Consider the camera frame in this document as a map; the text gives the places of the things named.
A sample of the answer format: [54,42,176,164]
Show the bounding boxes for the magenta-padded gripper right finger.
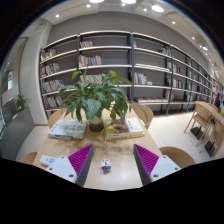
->
[133,143,182,187]

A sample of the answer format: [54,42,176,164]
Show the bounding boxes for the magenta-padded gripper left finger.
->
[45,144,95,187]

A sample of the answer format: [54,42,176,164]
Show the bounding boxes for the small white charger block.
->
[100,158,112,171]

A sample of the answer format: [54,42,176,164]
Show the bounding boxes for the yellow picture-cover book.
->
[104,117,146,141]

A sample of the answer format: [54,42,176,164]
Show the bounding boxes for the light wooden slatted chair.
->
[183,111,209,139]
[199,121,224,158]

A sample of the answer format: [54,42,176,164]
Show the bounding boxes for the light wooden table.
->
[194,100,224,124]

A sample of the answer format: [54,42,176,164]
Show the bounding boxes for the green potted plant white pot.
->
[58,68,149,133]

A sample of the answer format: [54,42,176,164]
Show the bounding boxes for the small green floor plant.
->
[13,94,29,113]

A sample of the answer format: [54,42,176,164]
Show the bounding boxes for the grey book shelf unit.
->
[39,30,221,116]

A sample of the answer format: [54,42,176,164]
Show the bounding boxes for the round ceiling lights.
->
[54,0,209,52]

